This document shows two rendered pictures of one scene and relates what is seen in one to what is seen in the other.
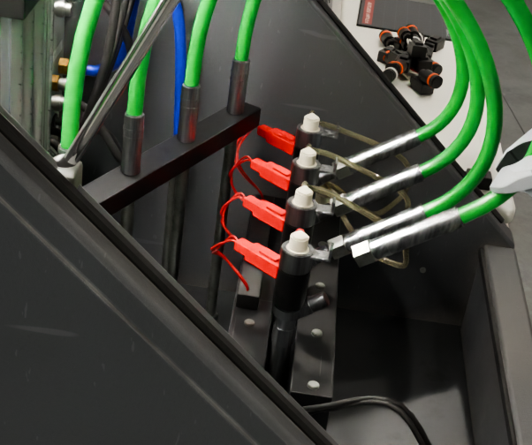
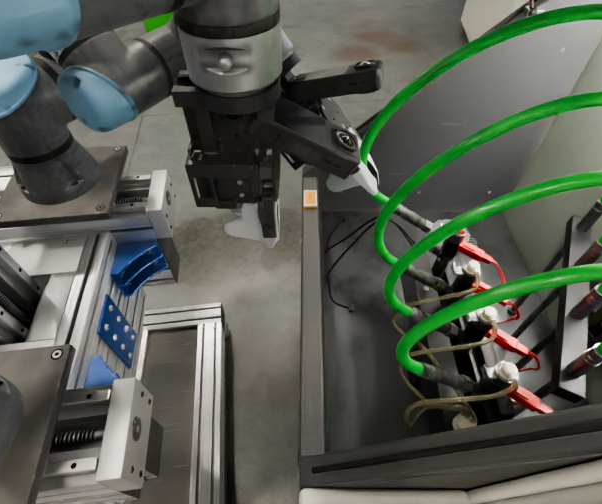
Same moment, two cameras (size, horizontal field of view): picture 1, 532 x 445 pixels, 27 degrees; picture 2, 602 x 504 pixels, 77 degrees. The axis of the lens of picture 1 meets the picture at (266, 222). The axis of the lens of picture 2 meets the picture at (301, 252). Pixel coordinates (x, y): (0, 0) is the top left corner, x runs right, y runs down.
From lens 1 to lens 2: 1.26 m
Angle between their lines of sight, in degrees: 99
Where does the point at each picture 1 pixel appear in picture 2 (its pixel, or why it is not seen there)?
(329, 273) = (433, 343)
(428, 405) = (344, 376)
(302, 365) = (426, 265)
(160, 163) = not seen: hidden behind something
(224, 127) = (565, 340)
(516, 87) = not seen: outside the picture
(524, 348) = (308, 330)
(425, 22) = not seen: outside the picture
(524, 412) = (315, 282)
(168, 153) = (575, 294)
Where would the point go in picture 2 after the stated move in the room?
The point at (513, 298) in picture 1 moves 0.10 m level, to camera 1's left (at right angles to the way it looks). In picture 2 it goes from (309, 380) to (371, 380)
